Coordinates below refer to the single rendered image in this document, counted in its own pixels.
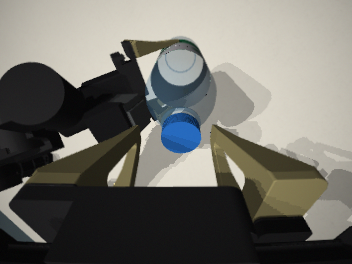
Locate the blue bottle cap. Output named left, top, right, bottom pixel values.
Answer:
left=161, top=113, right=201, bottom=153

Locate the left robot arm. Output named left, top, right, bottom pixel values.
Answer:
left=0, top=62, right=152, bottom=192

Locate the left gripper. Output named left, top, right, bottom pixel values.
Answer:
left=110, top=39, right=180, bottom=102

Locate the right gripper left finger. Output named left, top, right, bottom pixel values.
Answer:
left=24, top=125, right=141, bottom=186

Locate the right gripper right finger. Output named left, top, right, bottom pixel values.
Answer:
left=210, top=125, right=328, bottom=222

